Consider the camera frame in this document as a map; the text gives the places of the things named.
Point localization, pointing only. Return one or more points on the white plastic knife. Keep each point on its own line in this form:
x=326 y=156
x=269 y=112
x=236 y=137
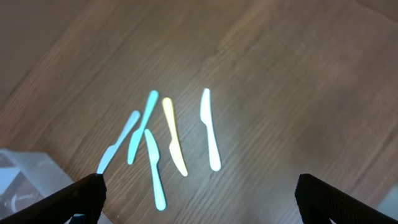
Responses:
x=206 y=118

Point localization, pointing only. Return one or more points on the pale blue plastic knife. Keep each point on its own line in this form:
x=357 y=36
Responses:
x=112 y=149

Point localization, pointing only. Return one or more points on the yellow plastic knife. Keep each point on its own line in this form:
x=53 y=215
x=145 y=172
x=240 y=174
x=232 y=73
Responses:
x=174 y=147

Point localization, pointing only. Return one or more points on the right clear plastic container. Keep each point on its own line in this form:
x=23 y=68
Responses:
x=28 y=177

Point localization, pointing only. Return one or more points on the teal plastic knife upper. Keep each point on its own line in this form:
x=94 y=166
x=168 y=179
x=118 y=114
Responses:
x=138 y=133

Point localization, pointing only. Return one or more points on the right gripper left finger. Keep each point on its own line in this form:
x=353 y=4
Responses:
x=81 y=202

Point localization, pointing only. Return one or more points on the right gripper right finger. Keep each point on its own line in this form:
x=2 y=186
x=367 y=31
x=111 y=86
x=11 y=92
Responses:
x=321 y=203

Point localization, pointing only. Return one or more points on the light teal plastic knife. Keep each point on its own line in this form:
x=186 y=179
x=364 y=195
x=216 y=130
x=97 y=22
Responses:
x=154 y=157

